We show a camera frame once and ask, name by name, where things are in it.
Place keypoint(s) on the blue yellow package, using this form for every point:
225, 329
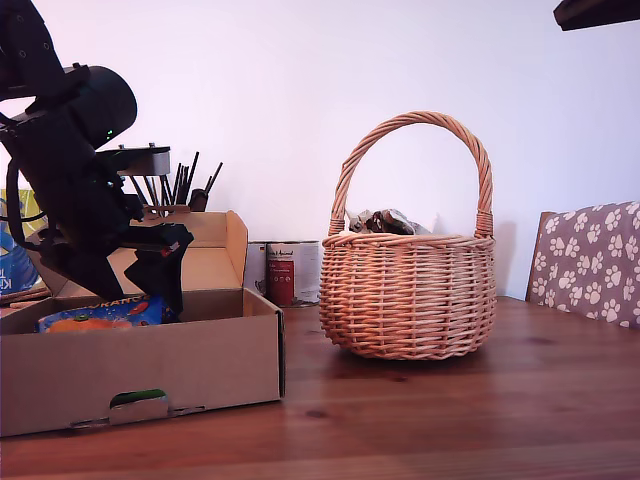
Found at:
17, 265

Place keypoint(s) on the woven wicker basket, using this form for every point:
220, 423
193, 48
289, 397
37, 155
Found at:
405, 300

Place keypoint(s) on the blue Easter egg bag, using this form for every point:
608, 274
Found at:
115, 312

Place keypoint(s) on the grey paw print cloth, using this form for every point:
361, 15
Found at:
590, 260

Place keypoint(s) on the brown cardboard box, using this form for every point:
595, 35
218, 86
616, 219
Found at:
150, 360

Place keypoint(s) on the light wooden stick holder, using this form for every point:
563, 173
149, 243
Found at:
167, 207

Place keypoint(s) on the brown stick bundle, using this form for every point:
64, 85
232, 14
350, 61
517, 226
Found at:
25, 297

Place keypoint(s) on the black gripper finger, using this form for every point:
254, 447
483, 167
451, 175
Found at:
85, 270
162, 275

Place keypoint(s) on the silvery brown bag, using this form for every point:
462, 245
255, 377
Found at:
385, 220

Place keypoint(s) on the black reed stick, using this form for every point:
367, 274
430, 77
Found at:
164, 190
215, 176
141, 192
177, 181
192, 176

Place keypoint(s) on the red label tin can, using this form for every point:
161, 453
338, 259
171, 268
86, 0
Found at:
290, 272

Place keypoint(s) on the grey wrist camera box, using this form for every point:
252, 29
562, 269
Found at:
150, 162

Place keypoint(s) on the brown reed vessel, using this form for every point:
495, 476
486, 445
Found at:
198, 199

